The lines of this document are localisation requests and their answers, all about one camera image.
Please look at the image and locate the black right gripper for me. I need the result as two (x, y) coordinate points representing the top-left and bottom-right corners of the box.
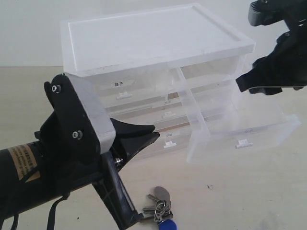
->
(236, 0), (307, 95)

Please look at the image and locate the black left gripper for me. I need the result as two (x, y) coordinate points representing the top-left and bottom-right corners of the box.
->
(33, 113), (160, 230)

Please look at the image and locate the key bunch with blue fob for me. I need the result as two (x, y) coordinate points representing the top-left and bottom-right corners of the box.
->
(140, 186), (177, 230)

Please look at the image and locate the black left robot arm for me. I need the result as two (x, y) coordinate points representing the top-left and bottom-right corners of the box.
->
(0, 112), (159, 230)

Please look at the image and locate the clear bottom drawer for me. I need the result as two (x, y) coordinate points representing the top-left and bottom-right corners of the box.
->
(134, 115), (206, 161)

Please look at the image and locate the white plastic drawer cabinet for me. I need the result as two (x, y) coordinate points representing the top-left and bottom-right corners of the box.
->
(59, 3), (255, 160)

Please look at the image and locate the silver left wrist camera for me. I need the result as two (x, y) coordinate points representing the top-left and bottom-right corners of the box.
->
(44, 73), (115, 166)

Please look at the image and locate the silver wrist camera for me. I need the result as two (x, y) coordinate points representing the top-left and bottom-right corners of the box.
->
(248, 0), (283, 27)
(44, 73), (115, 166)

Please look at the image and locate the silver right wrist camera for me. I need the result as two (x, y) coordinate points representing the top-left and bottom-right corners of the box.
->
(248, 0), (283, 27)

